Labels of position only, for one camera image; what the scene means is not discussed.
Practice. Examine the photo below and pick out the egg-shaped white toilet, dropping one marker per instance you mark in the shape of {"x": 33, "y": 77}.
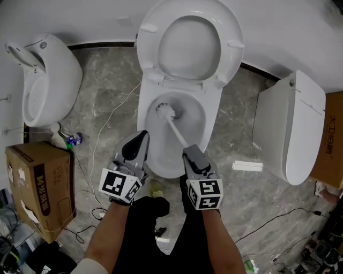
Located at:
{"x": 64, "y": 80}

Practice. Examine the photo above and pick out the white power strip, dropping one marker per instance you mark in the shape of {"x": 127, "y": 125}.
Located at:
{"x": 101, "y": 214}

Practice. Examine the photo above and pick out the person's right forearm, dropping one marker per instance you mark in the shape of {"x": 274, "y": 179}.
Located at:
{"x": 222, "y": 240}

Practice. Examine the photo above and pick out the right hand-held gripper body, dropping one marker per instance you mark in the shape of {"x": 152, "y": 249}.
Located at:
{"x": 209, "y": 198}

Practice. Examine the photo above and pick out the pile of dark equipment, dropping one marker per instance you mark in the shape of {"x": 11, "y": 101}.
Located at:
{"x": 321, "y": 251}

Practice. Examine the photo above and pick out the person's black trousers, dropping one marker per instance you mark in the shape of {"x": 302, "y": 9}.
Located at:
{"x": 144, "y": 227}

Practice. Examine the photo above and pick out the person's white shirt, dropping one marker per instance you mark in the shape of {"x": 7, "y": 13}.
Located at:
{"x": 88, "y": 267}

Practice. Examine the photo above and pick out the white toilet brush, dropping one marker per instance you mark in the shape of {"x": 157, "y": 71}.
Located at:
{"x": 174, "y": 128}

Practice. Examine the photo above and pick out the plain brown cardboard box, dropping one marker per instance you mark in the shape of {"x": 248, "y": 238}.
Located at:
{"x": 332, "y": 160}

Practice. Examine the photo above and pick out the cardboard box with dark label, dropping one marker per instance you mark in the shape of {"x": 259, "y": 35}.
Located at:
{"x": 53, "y": 160}

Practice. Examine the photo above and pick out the white cleaner bottle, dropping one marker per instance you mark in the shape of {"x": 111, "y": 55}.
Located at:
{"x": 59, "y": 136}

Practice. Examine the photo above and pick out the white toilet with raised seat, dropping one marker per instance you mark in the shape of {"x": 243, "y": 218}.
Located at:
{"x": 150, "y": 88}

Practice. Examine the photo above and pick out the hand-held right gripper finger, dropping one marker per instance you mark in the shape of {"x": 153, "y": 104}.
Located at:
{"x": 199, "y": 156}
{"x": 189, "y": 163}

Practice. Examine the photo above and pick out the person's left forearm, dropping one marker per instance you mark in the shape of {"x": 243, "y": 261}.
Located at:
{"x": 107, "y": 235}

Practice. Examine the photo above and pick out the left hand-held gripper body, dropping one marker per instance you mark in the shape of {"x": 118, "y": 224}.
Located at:
{"x": 112, "y": 182}

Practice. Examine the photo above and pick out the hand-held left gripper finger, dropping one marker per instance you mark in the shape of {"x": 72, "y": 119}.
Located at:
{"x": 146, "y": 158}
{"x": 118, "y": 155}

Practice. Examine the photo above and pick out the white toilet with closed lid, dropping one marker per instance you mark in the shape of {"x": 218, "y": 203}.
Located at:
{"x": 289, "y": 128}

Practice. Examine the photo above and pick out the person's left shoe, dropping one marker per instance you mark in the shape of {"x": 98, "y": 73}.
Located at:
{"x": 156, "y": 188}

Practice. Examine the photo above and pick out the blue crumpled wrapper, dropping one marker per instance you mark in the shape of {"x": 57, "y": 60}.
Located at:
{"x": 74, "y": 139}

